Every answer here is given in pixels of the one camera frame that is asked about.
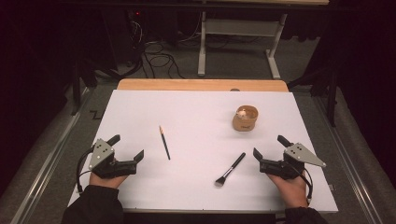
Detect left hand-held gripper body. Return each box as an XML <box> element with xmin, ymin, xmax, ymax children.
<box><xmin>88</xmin><ymin>138</ymin><xmax>138</xmax><ymax>180</ymax></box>

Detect black computer tower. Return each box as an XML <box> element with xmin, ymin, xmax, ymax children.
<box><xmin>102</xmin><ymin>8</ymin><xmax>148</xmax><ymax>66</ymax></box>

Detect tan pen holder with figurine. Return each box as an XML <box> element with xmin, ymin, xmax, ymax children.
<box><xmin>232</xmin><ymin>105</ymin><xmax>260</xmax><ymax>133</ymax></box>

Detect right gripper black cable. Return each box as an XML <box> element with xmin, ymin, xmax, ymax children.
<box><xmin>292</xmin><ymin>164</ymin><xmax>314</xmax><ymax>204</ymax></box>

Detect black makeup brush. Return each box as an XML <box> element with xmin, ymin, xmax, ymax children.
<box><xmin>214</xmin><ymin>151</ymin><xmax>247</xmax><ymax>188</ymax></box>

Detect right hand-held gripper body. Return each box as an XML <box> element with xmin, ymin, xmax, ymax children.
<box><xmin>259</xmin><ymin>142</ymin><xmax>327</xmax><ymax>181</ymax></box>

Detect person's left hand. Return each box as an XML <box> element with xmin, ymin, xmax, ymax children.
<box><xmin>89</xmin><ymin>172</ymin><xmax>129</xmax><ymax>189</ymax></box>

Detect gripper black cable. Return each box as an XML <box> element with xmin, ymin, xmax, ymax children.
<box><xmin>292</xmin><ymin>164</ymin><xmax>314</xmax><ymax>204</ymax></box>
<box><xmin>76</xmin><ymin>145</ymin><xmax>96</xmax><ymax>194</ymax></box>

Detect metal floor rail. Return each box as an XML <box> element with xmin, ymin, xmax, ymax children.
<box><xmin>10</xmin><ymin>87</ymin><xmax>94</xmax><ymax>224</ymax></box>
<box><xmin>312</xmin><ymin>94</ymin><xmax>379</xmax><ymax>224</ymax></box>

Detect white metal desk frame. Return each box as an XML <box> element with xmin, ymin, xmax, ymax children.
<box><xmin>197</xmin><ymin>0</ymin><xmax>330</xmax><ymax>80</ymax></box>

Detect person's right hand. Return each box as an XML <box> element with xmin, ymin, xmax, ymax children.
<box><xmin>266</xmin><ymin>172</ymin><xmax>310</xmax><ymax>209</ymax></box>

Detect black metal stand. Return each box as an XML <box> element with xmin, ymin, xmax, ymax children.
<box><xmin>70</xmin><ymin>59</ymin><xmax>97</xmax><ymax>116</ymax></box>
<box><xmin>288</xmin><ymin>66</ymin><xmax>340</xmax><ymax>128</ymax></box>

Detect black floor cables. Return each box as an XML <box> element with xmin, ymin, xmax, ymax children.
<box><xmin>141</xmin><ymin>40</ymin><xmax>186</xmax><ymax>80</ymax></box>

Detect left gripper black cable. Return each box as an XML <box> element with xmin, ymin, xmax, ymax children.
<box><xmin>76</xmin><ymin>145</ymin><xmax>96</xmax><ymax>194</ymax></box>

